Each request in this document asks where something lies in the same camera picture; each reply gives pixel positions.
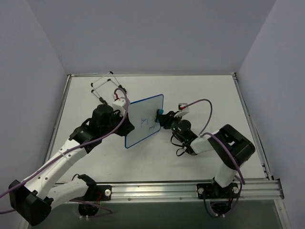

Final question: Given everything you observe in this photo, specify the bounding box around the blue whiteboard eraser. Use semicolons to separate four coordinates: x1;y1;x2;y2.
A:
155;109;163;123

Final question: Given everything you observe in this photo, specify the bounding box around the blue framed whiteboard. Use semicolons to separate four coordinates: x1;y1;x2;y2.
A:
124;94;164;148

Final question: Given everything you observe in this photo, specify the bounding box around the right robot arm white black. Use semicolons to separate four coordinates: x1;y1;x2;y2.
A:
155;109;255;197

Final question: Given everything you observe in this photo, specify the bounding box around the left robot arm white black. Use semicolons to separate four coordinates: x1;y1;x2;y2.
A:
9;104;134;226

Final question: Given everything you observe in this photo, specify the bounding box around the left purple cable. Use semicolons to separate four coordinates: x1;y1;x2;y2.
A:
0;87;131;219

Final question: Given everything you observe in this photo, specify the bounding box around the purple cable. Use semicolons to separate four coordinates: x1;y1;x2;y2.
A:
188;98;246;217
0;87;131;219

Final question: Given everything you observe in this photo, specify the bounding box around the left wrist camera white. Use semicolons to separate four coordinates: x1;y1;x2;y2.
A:
112;94;130;117

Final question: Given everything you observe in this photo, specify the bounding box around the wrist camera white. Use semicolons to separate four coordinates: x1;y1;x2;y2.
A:
174;103;190;117
112;94;130;117

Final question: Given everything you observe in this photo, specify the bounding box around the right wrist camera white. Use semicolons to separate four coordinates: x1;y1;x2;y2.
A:
174;103;190;117

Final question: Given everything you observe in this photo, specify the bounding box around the metal wire easel stand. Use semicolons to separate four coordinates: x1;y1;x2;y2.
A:
90;71;127;104

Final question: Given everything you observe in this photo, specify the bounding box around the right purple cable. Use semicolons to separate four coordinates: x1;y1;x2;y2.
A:
188;98;246;217

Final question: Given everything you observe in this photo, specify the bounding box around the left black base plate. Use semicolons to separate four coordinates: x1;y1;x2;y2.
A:
91;185;112;202

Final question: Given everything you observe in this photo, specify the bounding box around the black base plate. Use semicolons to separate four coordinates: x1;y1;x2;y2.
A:
196;183;239;199
91;185;112;202

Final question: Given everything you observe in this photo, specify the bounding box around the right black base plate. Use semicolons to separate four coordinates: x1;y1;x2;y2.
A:
196;183;239;199

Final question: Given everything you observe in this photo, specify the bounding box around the aluminium mounting rail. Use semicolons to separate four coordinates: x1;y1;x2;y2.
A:
97;179;284;203

